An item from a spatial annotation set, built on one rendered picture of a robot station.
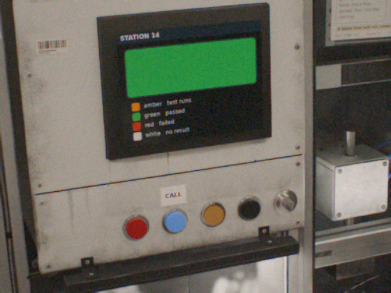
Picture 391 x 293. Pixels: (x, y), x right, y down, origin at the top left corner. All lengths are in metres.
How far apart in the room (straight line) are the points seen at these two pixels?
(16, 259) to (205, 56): 0.39
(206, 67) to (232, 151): 0.15
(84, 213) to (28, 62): 0.23
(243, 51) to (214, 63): 0.05
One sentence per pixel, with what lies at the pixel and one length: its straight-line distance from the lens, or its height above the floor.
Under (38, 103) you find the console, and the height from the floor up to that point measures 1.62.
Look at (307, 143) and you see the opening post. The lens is 1.31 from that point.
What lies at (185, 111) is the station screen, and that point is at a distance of 1.18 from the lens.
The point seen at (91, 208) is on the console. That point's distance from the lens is 1.21.
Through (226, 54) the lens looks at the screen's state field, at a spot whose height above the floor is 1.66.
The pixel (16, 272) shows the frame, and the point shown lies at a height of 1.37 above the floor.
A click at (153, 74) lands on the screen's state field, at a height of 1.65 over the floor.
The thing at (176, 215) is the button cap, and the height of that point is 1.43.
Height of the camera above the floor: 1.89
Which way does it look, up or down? 17 degrees down
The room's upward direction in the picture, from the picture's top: 2 degrees counter-clockwise
